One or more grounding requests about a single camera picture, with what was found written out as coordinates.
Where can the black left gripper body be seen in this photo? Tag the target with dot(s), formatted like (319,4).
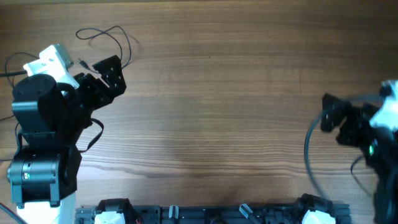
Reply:
(90,93)

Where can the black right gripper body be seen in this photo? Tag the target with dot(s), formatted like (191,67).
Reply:
(348,123)

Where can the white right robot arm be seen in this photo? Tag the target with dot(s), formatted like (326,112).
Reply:
(377,140)

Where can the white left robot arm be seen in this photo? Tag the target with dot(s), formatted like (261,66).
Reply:
(53,108)

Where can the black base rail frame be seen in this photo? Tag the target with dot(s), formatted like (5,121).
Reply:
(306,209)

